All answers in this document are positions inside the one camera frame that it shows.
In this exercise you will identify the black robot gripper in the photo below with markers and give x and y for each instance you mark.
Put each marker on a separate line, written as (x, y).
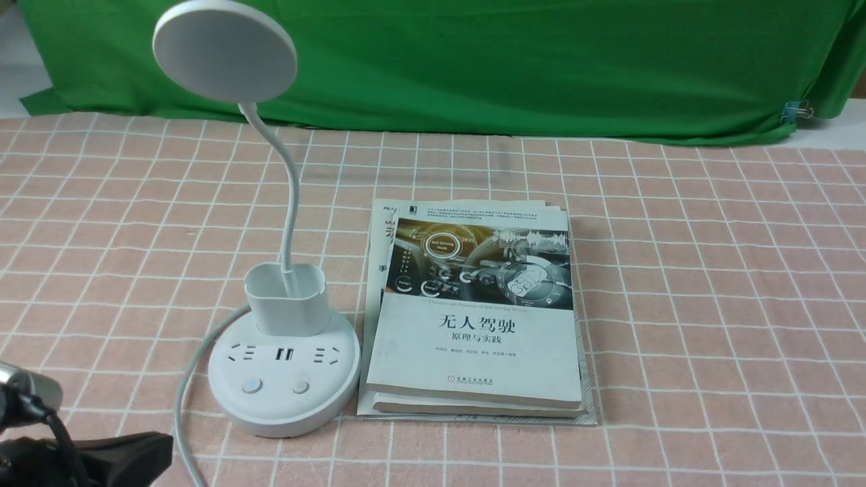
(132, 460)

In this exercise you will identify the white desk lamp with sockets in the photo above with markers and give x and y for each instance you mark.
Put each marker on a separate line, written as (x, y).
(290, 363)

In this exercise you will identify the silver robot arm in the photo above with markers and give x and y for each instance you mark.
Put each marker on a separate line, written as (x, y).
(29, 398)

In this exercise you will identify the bottom book in stack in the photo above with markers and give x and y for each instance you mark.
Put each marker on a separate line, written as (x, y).
(407, 408)

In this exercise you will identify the white self-driving textbook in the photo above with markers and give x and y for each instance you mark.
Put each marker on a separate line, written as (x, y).
(473, 338)

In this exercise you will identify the pink checkered tablecloth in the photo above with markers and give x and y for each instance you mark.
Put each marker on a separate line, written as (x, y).
(721, 294)

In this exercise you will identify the green backdrop cloth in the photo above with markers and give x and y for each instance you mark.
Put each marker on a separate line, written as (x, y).
(692, 73)

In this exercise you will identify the blue binder clip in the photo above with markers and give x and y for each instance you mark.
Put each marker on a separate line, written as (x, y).
(796, 110)

